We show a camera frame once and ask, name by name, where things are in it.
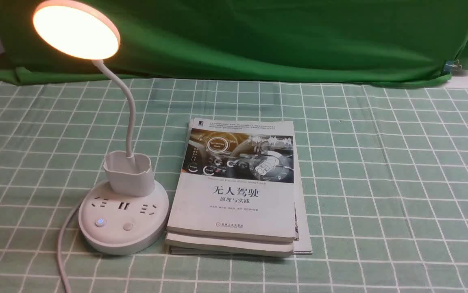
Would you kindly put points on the white desk lamp with socket base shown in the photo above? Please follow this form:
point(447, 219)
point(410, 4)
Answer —
point(128, 211)

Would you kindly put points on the middle white book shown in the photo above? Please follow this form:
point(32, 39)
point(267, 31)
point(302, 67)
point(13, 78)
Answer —
point(210, 245)

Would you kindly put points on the top white driving book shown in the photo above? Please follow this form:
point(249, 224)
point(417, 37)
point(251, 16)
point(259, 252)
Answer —
point(236, 181)

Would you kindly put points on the bottom thin book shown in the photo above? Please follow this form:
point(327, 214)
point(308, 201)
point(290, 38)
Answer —
point(302, 242)

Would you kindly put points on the green backdrop cloth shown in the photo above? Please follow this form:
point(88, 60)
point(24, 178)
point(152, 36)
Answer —
point(392, 43)

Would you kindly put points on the blue binder clip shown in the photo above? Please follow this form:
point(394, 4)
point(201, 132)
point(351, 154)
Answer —
point(452, 66)

